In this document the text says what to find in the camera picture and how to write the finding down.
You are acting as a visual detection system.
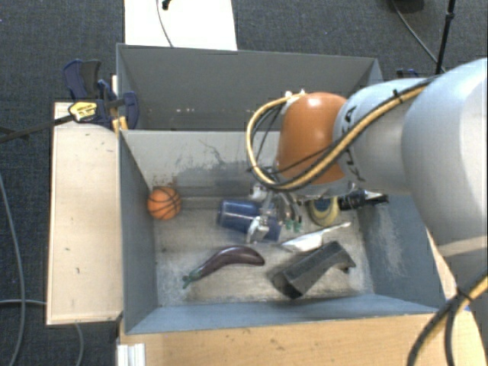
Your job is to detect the blue cup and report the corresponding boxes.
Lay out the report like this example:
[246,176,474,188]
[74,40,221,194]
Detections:
[216,199,284,243]

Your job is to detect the purple toy eggplant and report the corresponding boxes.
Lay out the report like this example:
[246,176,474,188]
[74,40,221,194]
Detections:
[181,245,266,291]

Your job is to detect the white flat pointed object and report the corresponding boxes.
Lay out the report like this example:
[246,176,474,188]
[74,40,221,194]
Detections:
[281,221,352,253]

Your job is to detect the yellow and blue round disc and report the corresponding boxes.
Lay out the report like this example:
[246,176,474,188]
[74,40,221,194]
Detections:
[307,196,342,228]

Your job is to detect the dark grey angular block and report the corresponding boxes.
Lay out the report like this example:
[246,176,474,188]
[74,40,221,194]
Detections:
[271,240,358,301]

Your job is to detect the orange basketball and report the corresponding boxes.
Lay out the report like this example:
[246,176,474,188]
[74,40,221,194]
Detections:
[146,186,183,221]

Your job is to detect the grey metal bin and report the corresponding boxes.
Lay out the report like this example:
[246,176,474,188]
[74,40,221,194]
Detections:
[115,43,448,336]

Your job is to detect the pale wood board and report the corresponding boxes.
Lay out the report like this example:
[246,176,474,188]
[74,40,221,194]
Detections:
[46,101,125,326]

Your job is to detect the black cylinder on white bracket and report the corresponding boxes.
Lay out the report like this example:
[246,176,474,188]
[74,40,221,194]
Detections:
[337,189,390,211]

